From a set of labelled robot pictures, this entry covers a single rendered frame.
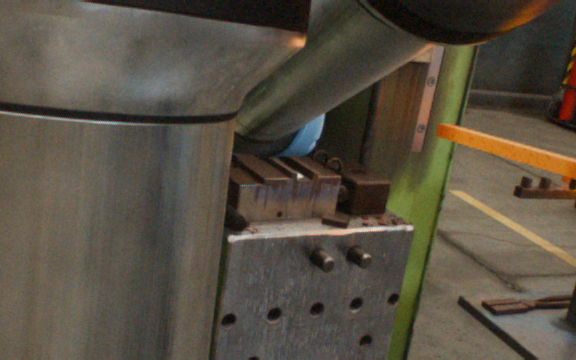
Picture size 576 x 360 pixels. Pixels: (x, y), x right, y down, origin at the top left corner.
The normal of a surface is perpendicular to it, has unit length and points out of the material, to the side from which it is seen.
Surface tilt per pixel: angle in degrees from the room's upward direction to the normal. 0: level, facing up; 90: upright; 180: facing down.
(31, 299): 84
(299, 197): 90
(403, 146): 90
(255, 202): 90
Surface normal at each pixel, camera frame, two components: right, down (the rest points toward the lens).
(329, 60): -0.42, 0.88
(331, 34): -0.60, 0.75
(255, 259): 0.49, 0.33
